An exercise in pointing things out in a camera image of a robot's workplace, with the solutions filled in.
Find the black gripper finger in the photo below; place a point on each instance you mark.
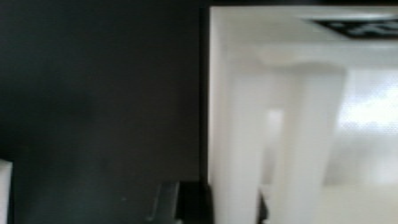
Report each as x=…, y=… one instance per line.
x=183, y=205

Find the white cabinet body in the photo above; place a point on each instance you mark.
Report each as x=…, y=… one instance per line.
x=302, y=152

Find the white front fence bar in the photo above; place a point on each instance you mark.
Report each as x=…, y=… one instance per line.
x=6, y=173

